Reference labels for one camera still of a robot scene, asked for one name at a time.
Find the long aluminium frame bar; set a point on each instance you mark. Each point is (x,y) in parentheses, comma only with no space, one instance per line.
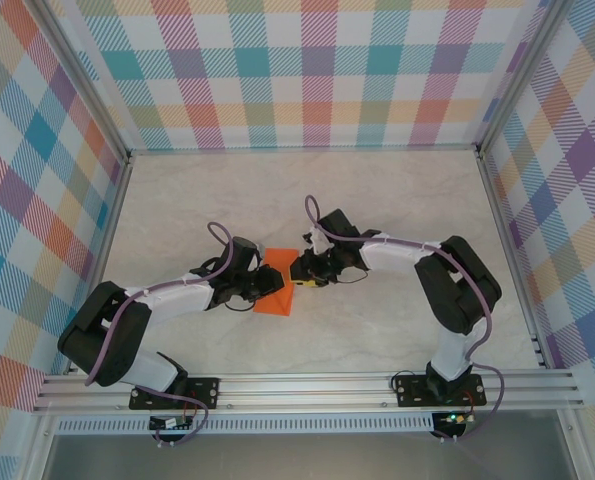
(302,148)

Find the brushed grey metal panel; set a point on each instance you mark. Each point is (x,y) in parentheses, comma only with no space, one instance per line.
(302,460)

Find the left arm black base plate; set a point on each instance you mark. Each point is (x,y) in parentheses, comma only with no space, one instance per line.
(204,392)

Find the orange cloth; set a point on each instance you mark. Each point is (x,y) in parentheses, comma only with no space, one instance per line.
(277,305)

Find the aluminium mounting rail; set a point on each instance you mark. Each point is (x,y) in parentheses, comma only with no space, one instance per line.
(302,392)

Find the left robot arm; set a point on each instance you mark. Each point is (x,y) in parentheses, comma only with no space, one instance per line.
(97,330)

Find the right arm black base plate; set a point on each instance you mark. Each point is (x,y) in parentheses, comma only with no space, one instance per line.
(412,390)

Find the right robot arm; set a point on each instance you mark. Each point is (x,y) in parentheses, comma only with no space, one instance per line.
(457,290)

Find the aluminium frame side bar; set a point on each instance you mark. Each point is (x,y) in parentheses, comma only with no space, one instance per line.
(101,265)
(513,260)

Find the aluminium frame post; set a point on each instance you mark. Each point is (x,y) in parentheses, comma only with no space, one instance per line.
(519,75)
(91,85)

